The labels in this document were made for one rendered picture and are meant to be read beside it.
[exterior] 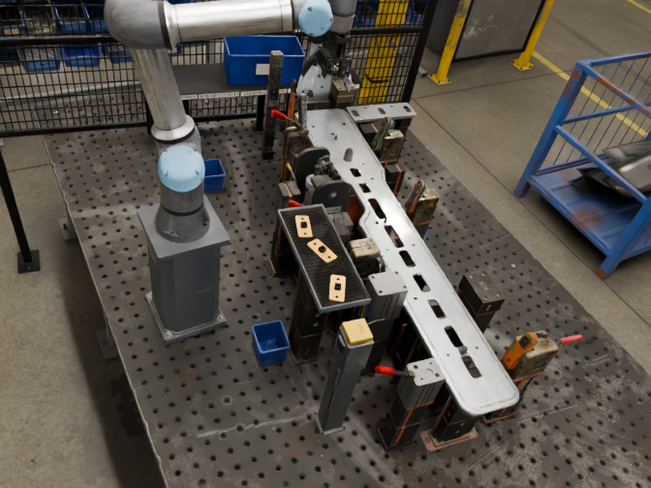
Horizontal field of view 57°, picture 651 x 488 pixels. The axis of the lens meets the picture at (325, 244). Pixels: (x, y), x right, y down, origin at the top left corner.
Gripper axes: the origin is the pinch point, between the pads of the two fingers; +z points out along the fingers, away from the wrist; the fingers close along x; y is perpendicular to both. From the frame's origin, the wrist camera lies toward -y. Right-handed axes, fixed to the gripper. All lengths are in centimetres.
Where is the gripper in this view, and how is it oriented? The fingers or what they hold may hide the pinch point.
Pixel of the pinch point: (323, 92)
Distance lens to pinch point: 170.1
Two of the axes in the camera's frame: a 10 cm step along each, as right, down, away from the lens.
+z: -1.5, 7.0, 7.0
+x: 9.3, -1.5, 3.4
